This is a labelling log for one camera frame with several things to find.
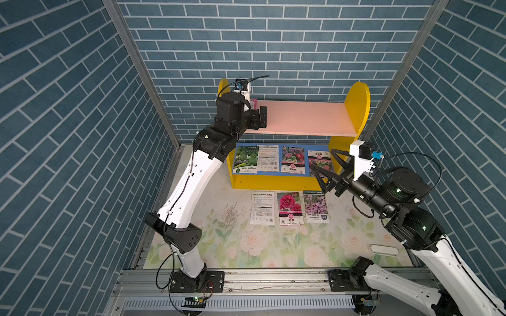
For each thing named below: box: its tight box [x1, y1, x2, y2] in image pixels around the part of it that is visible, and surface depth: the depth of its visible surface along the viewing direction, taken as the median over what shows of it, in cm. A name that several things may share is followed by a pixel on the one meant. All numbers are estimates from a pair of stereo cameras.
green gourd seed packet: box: [231, 145, 260, 174], surface depth 96 cm
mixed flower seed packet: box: [280, 145, 306, 175], surface depth 98 cm
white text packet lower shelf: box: [256, 144, 280, 172], surface depth 98 cm
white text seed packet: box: [250, 190, 275, 226], surface depth 95 cm
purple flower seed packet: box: [303, 190, 331, 224], surface depth 95 cm
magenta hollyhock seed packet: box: [276, 191, 305, 226], surface depth 96 cm
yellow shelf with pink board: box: [217, 78, 371, 191], surface depth 95 cm
